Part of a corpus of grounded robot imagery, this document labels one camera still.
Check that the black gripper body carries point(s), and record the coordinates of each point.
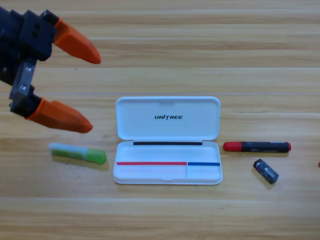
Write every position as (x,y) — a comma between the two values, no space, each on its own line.
(32,35)

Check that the eraser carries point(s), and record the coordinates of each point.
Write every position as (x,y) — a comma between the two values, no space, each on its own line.
(266,172)

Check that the red and black marker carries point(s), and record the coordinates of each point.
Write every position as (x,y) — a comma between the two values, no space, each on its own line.
(255,146)

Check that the white Unitree pencil case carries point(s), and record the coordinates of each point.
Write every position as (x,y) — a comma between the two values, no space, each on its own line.
(167,120)

